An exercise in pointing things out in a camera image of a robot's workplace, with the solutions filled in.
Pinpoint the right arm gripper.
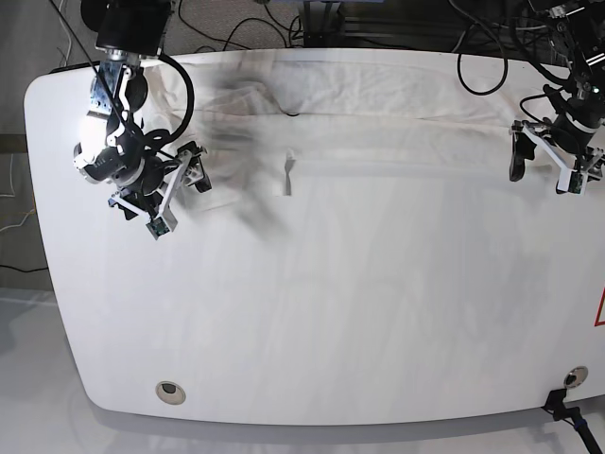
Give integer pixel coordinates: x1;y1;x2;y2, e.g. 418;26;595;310
108;141;211;239

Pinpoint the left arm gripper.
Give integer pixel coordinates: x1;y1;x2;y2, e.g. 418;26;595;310
509;120;604;195

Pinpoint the white printed T-shirt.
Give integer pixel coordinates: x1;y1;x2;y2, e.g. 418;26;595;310
136;49;568;233

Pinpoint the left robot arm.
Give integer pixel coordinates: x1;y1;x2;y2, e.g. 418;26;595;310
508;1;604;195

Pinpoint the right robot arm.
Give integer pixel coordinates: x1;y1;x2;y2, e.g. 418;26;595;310
73;1;212;238

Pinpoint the red white warning sticker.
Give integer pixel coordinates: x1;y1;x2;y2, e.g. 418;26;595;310
594;289;605;326

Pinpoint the left table cable grommet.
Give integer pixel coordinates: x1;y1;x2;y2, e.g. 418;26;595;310
155;381;186;406

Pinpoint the table cable grommet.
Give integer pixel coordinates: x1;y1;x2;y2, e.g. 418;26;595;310
563;366;589;389
155;381;186;406

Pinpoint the right table cable grommet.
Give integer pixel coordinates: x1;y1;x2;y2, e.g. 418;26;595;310
563;366;589;389

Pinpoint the black clamp with cable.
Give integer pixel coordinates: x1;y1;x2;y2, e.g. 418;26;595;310
542;389;603;454

